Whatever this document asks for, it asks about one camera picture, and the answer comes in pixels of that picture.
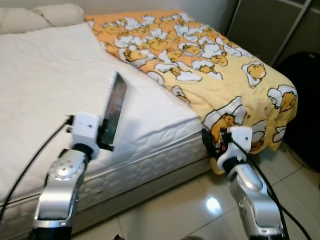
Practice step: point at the dark cover book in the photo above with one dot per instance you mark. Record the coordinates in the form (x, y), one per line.
(117, 102)

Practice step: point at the yellow cartoon egg blanket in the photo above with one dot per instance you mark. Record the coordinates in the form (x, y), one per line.
(200, 75)

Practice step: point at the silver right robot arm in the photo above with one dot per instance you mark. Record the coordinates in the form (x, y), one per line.
(255, 200)

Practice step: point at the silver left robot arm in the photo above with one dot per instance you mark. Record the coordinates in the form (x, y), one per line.
(60, 190)

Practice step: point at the grey bed base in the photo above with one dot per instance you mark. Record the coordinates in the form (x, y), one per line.
(150, 196)

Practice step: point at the white quilted mattress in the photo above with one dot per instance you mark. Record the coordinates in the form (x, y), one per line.
(50, 75)

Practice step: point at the black suitcase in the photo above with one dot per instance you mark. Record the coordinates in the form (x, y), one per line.
(305, 100)

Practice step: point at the black left robot foot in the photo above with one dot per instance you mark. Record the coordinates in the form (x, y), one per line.
(119, 237)

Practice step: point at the dark wardrobe door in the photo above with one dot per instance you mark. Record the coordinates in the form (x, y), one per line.
(255, 25)

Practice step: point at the beige headboard cushion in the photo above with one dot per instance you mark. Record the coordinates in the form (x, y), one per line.
(22, 20)
(62, 14)

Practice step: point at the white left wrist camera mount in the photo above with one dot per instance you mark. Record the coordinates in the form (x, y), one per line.
(85, 127)

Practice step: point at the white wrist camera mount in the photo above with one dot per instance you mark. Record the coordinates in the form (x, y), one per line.
(85, 127)
(241, 136)

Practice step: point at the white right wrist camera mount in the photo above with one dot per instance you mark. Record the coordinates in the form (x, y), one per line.
(241, 136)

